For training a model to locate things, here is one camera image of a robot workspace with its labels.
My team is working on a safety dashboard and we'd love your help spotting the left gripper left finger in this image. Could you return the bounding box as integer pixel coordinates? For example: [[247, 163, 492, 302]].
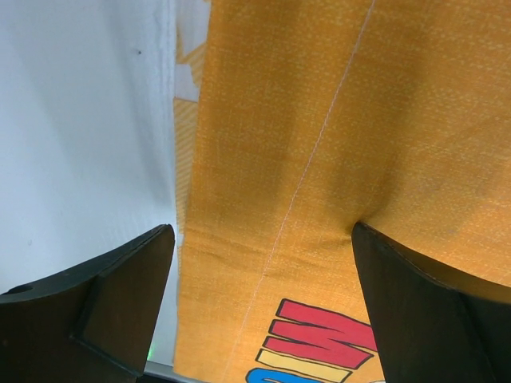
[[1, 224, 175, 382]]

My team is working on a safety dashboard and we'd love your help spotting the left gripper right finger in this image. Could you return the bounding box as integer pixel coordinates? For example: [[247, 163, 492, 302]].
[[351, 223, 510, 382]]

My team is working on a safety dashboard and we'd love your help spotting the orange cartoon mouse placemat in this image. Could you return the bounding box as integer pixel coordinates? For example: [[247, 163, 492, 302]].
[[174, 1, 510, 382]]

